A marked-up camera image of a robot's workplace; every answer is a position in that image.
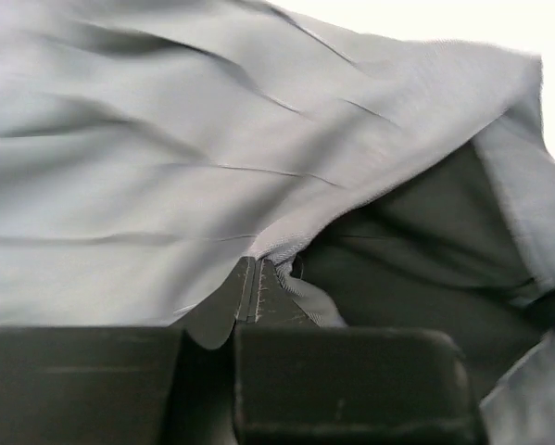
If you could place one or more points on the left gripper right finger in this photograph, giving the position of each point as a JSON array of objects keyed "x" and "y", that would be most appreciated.
[{"x": 298, "y": 383}]

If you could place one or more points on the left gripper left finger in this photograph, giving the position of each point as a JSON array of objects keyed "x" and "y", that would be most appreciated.
[{"x": 103, "y": 385}]

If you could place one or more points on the grey pleated skirt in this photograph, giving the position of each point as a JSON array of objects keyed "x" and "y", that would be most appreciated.
[{"x": 146, "y": 147}]

